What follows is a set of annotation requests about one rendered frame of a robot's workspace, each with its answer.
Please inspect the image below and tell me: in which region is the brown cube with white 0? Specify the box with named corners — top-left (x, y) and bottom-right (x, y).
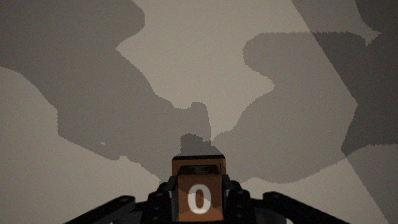
top-left (176, 165), bottom-right (223, 222)

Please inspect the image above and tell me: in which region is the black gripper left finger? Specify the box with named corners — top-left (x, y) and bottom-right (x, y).
top-left (64, 176), bottom-right (177, 224)

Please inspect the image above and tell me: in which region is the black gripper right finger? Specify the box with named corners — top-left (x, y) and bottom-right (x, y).
top-left (221, 174), bottom-right (350, 224)

